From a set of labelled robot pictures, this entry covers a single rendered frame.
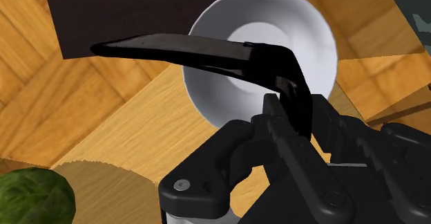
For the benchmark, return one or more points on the black bent spatula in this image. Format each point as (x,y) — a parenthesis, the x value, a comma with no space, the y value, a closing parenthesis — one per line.
(188,49)

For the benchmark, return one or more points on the green leafy vegetable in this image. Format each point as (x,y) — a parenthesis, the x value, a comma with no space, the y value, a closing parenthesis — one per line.
(30,196)

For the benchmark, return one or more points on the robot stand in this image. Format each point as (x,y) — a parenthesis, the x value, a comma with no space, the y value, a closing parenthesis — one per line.
(134,11)

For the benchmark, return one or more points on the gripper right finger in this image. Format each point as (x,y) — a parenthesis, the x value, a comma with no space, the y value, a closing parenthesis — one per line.
(397,169)

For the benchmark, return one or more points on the white bowl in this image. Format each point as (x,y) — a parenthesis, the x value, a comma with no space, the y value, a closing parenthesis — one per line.
(303,31)

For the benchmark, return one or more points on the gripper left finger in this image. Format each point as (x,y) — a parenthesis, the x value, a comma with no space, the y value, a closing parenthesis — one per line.
(208,169)

